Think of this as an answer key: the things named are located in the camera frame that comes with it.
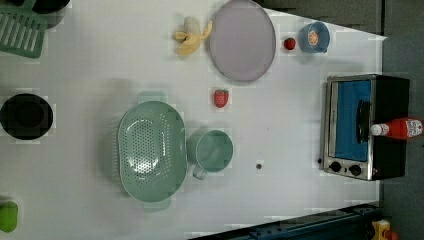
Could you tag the green marker bottle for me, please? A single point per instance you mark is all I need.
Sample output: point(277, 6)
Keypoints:
point(8, 216)

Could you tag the black toaster oven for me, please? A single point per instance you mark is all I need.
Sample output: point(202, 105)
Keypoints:
point(353, 104)

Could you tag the red plush ketchup bottle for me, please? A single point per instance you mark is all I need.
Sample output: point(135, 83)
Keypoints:
point(400, 129)

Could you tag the grey round plate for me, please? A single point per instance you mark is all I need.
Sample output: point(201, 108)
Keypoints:
point(243, 40)

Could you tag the red strawberry table centre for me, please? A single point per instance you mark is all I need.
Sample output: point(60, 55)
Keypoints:
point(220, 97)

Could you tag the peeled banana toy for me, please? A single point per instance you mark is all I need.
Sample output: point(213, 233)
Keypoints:
point(191, 38)

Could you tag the blue metal frame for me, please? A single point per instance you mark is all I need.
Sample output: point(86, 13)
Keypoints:
point(350, 223)

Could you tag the orange half slice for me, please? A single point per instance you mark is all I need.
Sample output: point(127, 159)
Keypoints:
point(313, 38)

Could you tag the black cylinder cup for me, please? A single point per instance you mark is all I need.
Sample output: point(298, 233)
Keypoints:
point(26, 116)
point(53, 11)

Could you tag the blue bowl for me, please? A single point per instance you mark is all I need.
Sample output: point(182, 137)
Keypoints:
point(324, 38)

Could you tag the green dish rack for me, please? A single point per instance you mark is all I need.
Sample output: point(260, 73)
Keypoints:
point(21, 31)

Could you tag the black cylinder cup lower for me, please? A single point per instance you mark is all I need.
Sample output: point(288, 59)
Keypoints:
point(26, 116)

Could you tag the red strawberry near bowl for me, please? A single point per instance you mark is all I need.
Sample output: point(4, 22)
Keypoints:
point(289, 44)

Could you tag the green colander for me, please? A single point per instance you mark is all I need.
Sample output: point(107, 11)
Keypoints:
point(151, 142)

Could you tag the black cylinder cup upper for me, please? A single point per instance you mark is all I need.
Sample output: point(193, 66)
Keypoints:
point(53, 11)

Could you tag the green mug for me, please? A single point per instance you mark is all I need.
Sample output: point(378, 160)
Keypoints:
point(210, 151)

